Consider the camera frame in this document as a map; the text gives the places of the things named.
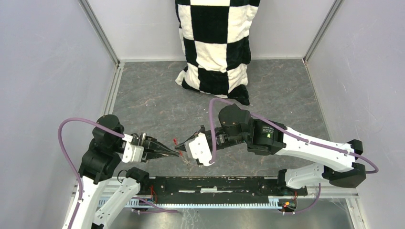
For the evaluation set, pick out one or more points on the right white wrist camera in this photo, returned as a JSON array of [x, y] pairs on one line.
[[198, 149]]

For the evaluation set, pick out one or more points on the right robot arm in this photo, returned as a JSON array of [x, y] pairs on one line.
[[331, 162]]

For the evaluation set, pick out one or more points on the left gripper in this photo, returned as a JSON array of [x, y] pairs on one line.
[[150, 143]]

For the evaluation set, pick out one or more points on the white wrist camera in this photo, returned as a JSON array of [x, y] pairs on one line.
[[198, 149], [133, 149]]

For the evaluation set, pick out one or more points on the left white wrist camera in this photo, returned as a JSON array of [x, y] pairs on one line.
[[133, 149]]

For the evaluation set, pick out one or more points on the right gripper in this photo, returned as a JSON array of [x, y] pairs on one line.
[[182, 147]]

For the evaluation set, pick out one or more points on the white slotted cable duct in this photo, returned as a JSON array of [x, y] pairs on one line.
[[135, 203]]

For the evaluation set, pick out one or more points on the black white checkered pillow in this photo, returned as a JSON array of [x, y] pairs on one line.
[[214, 37]]

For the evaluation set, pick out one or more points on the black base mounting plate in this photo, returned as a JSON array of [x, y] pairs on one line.
[[208, 198]]

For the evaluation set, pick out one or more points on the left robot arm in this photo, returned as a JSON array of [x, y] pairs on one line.
[[109, 146]]

